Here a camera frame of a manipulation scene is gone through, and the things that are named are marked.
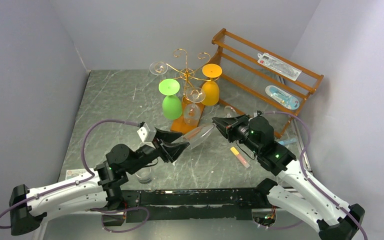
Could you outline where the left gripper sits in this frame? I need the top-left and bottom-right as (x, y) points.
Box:
(127, 128), (190, 175)

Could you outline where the clear wine glass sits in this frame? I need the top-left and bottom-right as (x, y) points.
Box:
(173, 105), (239, 151)
(149, 61), (168, 76)
(183, 87), (206, 126)
(135, 167), (159, 193)

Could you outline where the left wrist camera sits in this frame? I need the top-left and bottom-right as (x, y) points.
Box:
(137, 122), (157, 143)

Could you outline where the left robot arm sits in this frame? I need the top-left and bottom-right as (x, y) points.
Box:
(9, 124), (190, 236)

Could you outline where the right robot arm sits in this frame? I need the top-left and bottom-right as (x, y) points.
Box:
(212, 113), (368, 240)

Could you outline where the blue blister pack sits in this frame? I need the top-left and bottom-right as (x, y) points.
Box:
(265, 85), (300, 110)

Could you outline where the green plastic wine glass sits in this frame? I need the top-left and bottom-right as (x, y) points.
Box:
(158, 78), (183, 120)

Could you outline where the blue marker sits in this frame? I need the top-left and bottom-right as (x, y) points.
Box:
(278, 137), (297, 146)

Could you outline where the orange plastic wine glass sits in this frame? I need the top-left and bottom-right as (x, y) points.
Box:
(201, 63), (223, 106)

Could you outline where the white packaged item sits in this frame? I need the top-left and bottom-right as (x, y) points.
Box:
(257, 52), (302, 81)

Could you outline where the small white red box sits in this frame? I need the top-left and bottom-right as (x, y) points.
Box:
(65, 169), (87, 180)

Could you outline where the wooden shelf rack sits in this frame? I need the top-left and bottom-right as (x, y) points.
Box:
(211, 28), (324, 138)

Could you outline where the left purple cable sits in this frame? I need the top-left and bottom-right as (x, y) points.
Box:
(0, 119), (143, 230)

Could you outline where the yellow pink highlighter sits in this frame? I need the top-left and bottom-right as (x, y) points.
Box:
(230, 146), (251, 169)

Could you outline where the gold wine glass rack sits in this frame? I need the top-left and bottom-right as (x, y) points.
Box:
(158, 48), (205, 134)

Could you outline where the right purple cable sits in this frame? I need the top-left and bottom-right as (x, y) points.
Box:
(261, 111), (368, 240)

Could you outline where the purple cable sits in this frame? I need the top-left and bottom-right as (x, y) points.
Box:
(261, 111), (368, 240)
(0, 119), (143, 230)

